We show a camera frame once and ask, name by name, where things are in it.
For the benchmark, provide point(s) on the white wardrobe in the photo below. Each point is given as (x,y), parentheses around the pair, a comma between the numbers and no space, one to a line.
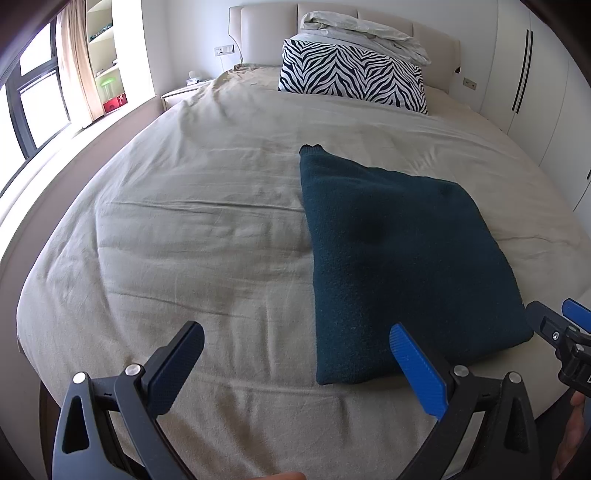
(545,92)

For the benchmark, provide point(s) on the beige curtain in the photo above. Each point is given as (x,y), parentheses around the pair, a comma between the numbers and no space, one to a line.
(74,55)

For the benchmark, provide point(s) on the white nightstand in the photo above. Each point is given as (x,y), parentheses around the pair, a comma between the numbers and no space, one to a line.
(180,94)

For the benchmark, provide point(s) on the person's right hand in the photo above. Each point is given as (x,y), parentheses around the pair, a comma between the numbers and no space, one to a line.
(577,434)

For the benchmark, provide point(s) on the person's left hand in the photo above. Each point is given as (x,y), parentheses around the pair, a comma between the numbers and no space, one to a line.
(284,476)

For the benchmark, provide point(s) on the dark teal knit sweater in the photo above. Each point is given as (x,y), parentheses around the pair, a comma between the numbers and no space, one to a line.
(392,254)

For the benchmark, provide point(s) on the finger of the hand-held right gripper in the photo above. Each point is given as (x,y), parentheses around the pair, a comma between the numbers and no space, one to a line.
(579,314)
(545,321)

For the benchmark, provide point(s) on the crumpled white duvet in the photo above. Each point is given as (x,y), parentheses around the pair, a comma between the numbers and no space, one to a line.
(360,32)

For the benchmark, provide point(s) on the red box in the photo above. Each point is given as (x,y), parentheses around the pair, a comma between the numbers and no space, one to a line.
(114,103)

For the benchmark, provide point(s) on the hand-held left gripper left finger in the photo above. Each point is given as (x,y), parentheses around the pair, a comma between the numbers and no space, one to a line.
(171,369)

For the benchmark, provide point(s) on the green translucent container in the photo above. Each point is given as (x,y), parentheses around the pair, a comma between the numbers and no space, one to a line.
(106,87)

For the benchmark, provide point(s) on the white wall socket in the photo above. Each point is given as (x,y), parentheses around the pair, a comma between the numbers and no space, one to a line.
(470,82)
(224,50)

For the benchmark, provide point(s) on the zebra print pillow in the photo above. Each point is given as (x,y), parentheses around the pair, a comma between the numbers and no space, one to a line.
(351,74)

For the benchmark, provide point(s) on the black framed window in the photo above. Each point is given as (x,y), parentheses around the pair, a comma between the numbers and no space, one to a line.
(32,92)

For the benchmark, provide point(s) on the white wall shelf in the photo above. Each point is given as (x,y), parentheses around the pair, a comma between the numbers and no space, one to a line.
(134,46)

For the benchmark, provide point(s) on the bed with beige sheet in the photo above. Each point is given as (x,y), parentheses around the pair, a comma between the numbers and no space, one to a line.
(184,207)

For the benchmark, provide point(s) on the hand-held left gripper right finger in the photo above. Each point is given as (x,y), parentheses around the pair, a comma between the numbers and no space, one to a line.
(415,369)

